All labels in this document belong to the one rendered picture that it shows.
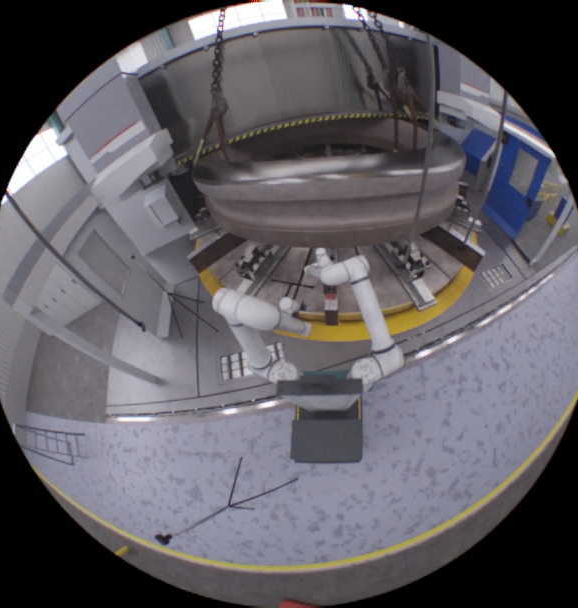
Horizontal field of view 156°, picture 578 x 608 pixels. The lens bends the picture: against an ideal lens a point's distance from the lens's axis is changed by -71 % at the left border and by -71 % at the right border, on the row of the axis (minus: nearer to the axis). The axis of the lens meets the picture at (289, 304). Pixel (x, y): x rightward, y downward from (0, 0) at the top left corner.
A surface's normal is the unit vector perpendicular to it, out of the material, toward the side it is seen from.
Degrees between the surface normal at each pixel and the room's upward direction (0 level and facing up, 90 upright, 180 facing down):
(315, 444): 0
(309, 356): 0
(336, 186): 90
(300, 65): 90
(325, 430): 0
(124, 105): 90
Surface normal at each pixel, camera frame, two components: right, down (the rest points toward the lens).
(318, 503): -0.20, -0.52
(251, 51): 0.21, 0.80
